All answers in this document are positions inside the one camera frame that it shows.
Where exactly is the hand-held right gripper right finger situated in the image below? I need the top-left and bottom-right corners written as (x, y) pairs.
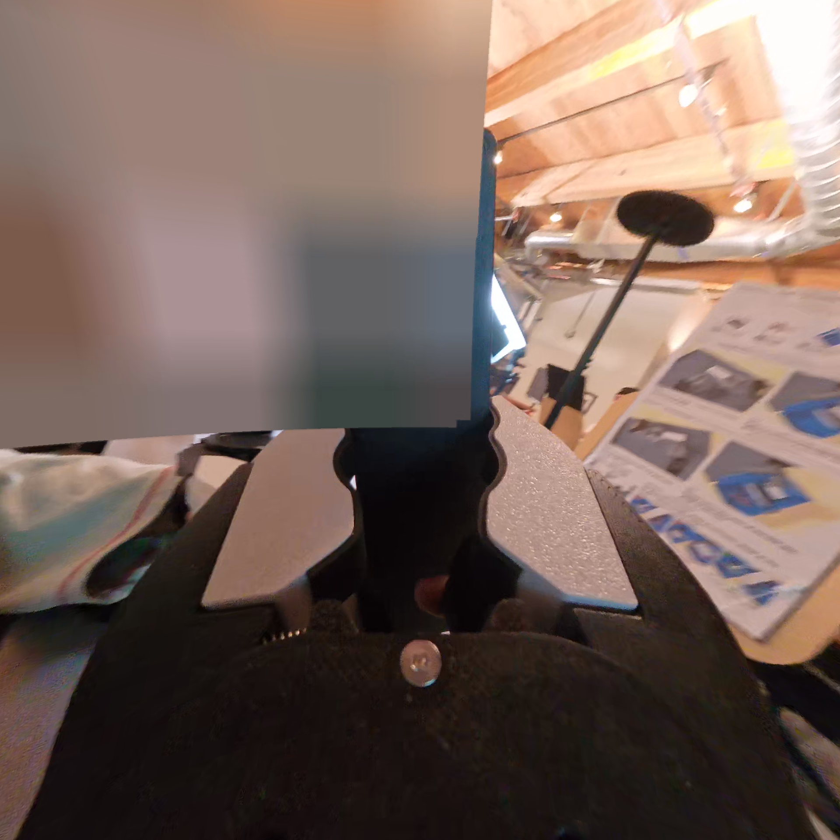
top-left (481, 395), bottom-right (640, 614)

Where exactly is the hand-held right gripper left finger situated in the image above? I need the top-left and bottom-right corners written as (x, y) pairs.
top-left (201, 428), bottom-right (361, 630)

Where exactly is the dark grey slim usb hub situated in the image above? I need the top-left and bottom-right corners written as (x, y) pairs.
top-left (344, 128), bottom-right (500, 634)

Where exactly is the person's left forearm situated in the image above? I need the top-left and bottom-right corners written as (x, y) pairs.
top-left (0, 449), bottom-right (198, 614)

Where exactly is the person's right hand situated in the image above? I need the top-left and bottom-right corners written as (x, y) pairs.
top-left (415, 576), bottom-right (452, 616)

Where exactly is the lit monitor screen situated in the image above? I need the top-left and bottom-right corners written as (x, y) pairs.
top-left (491, 276), bottom-right (527, 361)

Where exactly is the black disc on pole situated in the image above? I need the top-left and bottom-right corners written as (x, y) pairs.
top-left (543, 190), bottom-right (716, 431)

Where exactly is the silver ventilation duct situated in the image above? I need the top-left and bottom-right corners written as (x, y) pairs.
top-left (524, 0), bottom-right (840, 265)

